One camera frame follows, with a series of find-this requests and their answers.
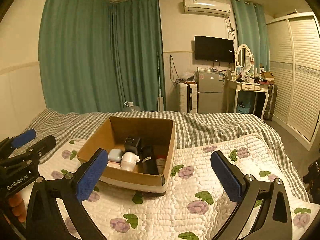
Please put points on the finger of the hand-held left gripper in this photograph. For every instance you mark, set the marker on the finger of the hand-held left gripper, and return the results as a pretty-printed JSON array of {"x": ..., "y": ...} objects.
[
  {"x": 45, "y": 142},
  {"x": 23, "y": 135}
]

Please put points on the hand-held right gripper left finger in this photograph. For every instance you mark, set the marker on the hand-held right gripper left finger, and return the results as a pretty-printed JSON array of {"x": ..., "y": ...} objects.
[{"x": 92, "y": 177}]

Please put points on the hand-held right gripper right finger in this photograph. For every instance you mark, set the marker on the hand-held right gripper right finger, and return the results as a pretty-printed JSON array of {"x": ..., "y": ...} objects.
[{"x": 227, "y": 180}]

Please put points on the pale blue earbuds case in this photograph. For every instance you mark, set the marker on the pale blue earbuds case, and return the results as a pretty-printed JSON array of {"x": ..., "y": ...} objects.
[{"x": 115, "y": 154}]

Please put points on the white cylindrical bottle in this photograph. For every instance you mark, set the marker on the white cylindrical bottle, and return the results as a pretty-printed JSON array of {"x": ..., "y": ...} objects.
[{"x": 129, "y": 162}]

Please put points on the black plug adapter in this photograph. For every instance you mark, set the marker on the black plug adapter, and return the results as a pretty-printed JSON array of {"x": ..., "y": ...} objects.
[{"x": 132, "y": 143}]

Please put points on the dark cylindrical bottle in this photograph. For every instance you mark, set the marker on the dark cylindrical bottle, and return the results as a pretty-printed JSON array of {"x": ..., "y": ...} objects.
[{"x": 149, "y": 161}]

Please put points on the white tube with red cap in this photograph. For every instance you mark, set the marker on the white tube with red cap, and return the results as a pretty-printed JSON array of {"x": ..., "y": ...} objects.
[{"x": 161, "y": 165}]

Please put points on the person's left hand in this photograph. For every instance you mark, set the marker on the person's left hand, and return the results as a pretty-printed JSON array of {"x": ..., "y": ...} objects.
[{"x": 18, "y": 206}]

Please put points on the floral quilted bed cover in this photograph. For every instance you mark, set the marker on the floral quilted bed cover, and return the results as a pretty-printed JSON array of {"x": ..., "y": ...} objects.
[{"x": 195, "y": 175}]

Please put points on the blue basket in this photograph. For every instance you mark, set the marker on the blue basket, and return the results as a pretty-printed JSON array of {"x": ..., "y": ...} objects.
[{"x": 243, "y": 108}]

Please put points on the clear water jug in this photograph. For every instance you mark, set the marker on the clear water jug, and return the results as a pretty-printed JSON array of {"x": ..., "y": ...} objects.
[{"x": 132, "y": 107}]

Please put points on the black bag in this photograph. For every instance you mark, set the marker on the black bag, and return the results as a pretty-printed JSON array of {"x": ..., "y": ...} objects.
[{"x": 314, "y": 177}]

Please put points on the dark suitcase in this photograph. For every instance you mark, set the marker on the dark suitcase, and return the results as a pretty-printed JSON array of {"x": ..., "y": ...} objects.
[{"x": 271, "y": 101}]

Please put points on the small grey fridge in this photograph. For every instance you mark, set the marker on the small grey fridge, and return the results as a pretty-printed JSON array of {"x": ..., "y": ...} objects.
[{"x": 209, "y": 90}]

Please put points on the white suitcase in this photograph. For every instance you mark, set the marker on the white suitcase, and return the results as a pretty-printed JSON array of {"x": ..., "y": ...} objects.
[{"x": 186, "y": 97}]

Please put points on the white dressing table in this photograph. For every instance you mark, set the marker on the white dressing table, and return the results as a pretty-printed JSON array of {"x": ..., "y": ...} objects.
[{"x": 246, "y": 87}]

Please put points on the wide green curtain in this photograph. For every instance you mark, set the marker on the wide green curtain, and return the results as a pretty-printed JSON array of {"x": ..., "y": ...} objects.
[{"x": 75, "y": 50}]

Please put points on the white flat mop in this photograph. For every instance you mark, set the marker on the white flat mop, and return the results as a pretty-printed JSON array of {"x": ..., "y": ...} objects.
[{"x": 160, "y": 100}]

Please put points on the small brown cardboard box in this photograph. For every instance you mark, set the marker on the small brown cardboard box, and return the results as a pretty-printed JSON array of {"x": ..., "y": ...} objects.
[{"x": 267, "y": 75}]

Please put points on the clear plastic bag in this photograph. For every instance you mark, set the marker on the clear plastic bag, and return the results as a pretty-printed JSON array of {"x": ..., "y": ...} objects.
[{"x": 186, "y": 76}]

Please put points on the white louvred wardrobe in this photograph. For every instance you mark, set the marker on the white louvred wardrobe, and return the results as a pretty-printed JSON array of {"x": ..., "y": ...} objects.
[{"x": 300, "y": 80}]

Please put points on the oval white vanity mirror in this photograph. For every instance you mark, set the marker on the oval white vanity mirror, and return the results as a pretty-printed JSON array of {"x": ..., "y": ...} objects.
[{"x": 243, "y": 56}]

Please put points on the green corner curtain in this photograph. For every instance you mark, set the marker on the green corner curtain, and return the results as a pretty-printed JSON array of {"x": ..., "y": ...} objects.
[{"x": 137, "y": 55}]

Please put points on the narrow green curtain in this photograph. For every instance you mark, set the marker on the narrow green curtain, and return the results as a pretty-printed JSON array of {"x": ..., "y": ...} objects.
[{"x": 247, "y": 27}]

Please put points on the white air conditioner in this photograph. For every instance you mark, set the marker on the white air conditioner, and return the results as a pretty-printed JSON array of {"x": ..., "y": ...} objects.
[{"x": 206, "y": 7}]

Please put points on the small photo frame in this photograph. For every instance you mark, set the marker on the small photo frame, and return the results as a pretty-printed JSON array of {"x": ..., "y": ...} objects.
[{"x": 240, "y": 69}]

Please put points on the black wall television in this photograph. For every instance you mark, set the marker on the black wall television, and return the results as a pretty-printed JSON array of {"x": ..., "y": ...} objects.
[{"x": 213, "y": 48}]

